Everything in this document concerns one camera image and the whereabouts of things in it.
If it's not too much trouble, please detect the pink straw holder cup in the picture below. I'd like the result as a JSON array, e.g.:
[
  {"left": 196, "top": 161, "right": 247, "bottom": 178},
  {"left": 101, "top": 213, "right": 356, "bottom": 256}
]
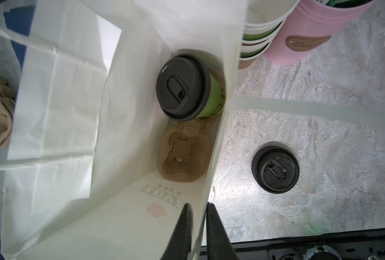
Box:
[{"left": 264, "top": 1, "right": 375, "bottom": 65}]

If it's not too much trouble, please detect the stack of black lids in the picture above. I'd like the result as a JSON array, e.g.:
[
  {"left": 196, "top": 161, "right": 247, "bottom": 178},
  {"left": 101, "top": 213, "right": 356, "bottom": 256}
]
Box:
[{"left": 251, "top": 146, "right": 300, "bottom": 194}]

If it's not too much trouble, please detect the stack of paper cups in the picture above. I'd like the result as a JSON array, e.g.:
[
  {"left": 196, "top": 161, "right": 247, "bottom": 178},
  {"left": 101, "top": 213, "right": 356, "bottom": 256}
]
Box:
[{"left": 239, "top": 0, "right": 299, "bottom": 69}]

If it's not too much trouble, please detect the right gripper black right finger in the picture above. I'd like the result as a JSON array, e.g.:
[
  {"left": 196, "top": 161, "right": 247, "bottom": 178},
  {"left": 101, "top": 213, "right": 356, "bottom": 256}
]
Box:
[{"left": 205, "top": 203, "right": 239, "bottom": 260}]

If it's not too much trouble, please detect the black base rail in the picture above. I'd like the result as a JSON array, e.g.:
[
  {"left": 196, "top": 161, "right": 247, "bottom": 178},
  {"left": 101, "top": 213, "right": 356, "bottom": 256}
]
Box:
[{"left": 198, "top": 226, "right": 385, "bottom": 260}]

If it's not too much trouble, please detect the white paper takeout bag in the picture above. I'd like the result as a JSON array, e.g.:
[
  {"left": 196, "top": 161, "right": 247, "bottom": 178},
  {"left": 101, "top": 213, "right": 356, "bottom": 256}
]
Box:
[{"left": 0, "top": 1, "right": 385, "bottom": 260}]

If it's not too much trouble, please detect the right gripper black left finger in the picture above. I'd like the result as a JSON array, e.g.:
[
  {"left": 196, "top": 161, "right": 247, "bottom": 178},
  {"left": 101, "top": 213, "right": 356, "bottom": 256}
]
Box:
[{"left": 161, "top": 203, "right": 193, "bottom": 260}]

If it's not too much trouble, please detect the green paper coffee cup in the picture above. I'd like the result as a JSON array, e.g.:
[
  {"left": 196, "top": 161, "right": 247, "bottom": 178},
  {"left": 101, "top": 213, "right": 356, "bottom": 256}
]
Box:
[{"left": 197, "top": 69, "right": 226, "bottom": 118}]

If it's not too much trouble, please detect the navy blue napkin stack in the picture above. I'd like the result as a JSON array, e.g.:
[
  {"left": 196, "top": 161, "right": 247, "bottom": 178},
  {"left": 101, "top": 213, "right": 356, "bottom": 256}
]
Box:
[{"left": 3, "top": 5, "right": 36, "bottom": 68}]

